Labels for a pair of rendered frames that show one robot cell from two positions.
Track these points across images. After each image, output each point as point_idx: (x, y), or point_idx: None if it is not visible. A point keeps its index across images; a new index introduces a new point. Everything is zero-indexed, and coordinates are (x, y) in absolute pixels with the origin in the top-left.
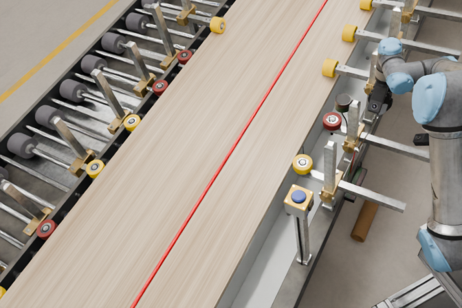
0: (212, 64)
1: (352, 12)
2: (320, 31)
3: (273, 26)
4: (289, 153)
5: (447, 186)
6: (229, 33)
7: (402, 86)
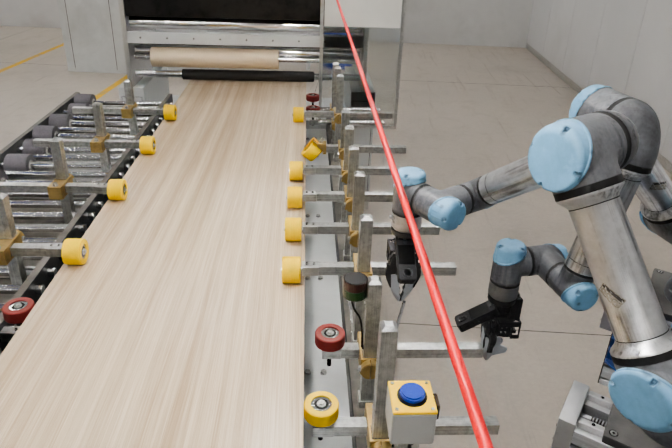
0: (83, 308)
1: (279, 213)
2: (247, 238)
3: (172, 242)
4: (292, 398)
5: (633, 273)
6: (97, 262)
7: (455, 213)
